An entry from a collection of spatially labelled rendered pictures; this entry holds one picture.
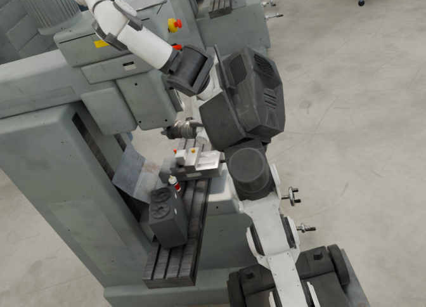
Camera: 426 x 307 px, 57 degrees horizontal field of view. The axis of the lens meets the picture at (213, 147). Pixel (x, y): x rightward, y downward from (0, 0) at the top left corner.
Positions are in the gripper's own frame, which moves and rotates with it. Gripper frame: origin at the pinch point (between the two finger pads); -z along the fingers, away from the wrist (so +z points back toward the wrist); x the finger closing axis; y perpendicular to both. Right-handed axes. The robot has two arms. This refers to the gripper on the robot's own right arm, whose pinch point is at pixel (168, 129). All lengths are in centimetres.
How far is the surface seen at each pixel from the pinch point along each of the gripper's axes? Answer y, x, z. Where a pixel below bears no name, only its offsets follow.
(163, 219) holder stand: 13, 47, 18
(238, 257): 93, 11, 17
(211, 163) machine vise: 24.8, -1.5, 16.5
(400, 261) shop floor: 125, -26, 105
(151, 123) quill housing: -12.4, 10.1, 1.2
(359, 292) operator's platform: 85, 22, 91
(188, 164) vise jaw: 20.7, 4.1, 6.2
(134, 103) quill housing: -25.0, 11.2, -1.9
